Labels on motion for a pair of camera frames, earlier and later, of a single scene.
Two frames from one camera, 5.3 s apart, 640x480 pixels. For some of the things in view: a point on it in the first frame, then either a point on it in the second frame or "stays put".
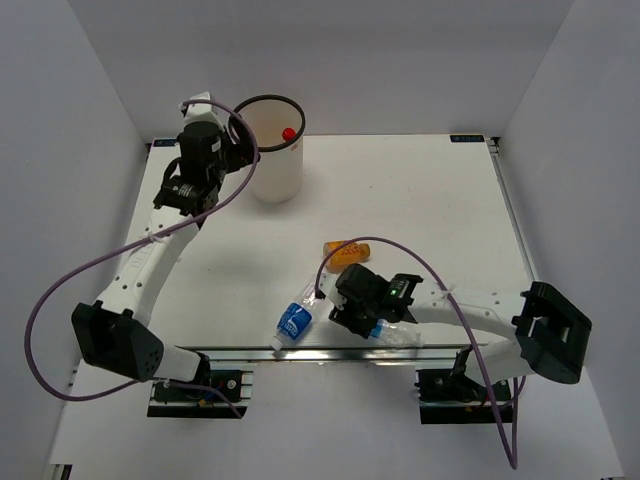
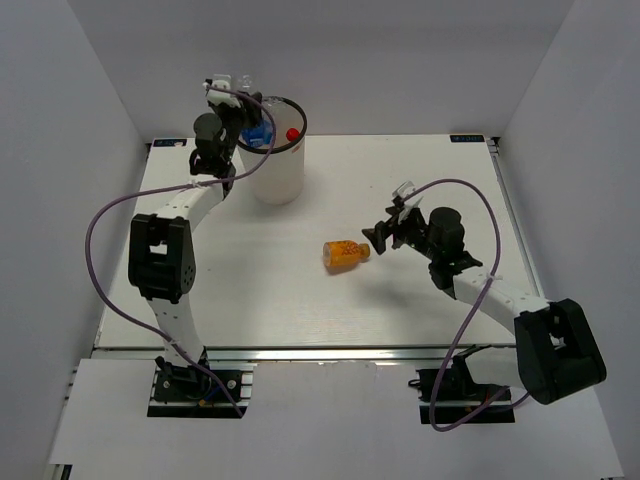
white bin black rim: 278,122 stays put
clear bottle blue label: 295,318 → 258,135
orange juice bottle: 347,253 stays put
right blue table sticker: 467,138 stays put
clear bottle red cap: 288,134 stays put
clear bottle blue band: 396,334 → 277,108
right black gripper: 346,318 → 379,234
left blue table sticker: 170,142 stays put
